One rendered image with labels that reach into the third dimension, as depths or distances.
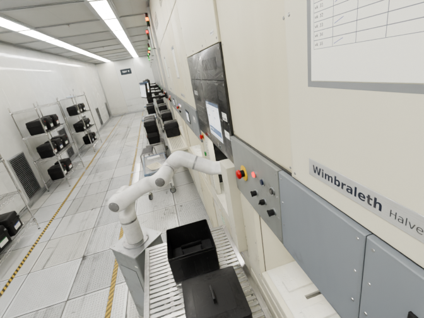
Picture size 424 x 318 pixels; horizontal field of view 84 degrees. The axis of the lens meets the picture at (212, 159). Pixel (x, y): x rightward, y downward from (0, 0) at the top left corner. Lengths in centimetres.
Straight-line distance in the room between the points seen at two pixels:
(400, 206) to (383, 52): 21
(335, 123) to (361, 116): 6
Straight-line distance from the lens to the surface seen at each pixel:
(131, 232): 184
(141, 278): 194
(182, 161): 142
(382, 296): 55
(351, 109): 45
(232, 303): 126
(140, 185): 160
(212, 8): 108
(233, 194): 121
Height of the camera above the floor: 187
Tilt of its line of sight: 22 degrees down
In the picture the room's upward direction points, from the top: 10 degrees counter-clockwise
